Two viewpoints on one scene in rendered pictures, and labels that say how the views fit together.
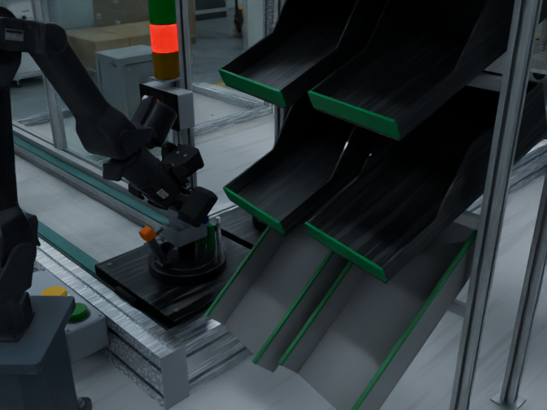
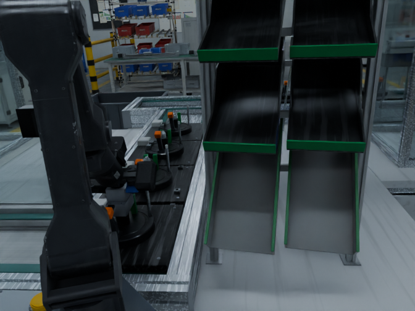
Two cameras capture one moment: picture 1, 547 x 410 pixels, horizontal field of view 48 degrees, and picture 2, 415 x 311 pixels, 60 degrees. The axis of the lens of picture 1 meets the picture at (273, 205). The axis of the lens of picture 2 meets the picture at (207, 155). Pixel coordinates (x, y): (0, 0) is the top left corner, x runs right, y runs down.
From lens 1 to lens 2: 0.55 m
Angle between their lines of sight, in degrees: 37
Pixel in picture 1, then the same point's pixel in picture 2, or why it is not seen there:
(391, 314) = (323, 184)
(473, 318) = (364, 167)
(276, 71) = (234, 46)
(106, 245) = (18, 254)
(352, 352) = (315, 216)
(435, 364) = not seen: hidden behind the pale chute
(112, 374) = not seen: outside the picture
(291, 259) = (234, 182)
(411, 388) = not seen: hidden behind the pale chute
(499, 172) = (376, 77)
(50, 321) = (132, 299)
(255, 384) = (222, 282)
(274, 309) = (246, 217)
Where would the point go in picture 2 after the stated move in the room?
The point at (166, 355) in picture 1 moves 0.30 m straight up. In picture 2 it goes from (188, 287) to (175, 131)
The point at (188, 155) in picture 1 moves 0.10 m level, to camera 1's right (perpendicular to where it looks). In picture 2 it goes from (118, 142) to (159, 131)
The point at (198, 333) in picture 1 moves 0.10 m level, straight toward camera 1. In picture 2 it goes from (188, 264) to (228, 286)
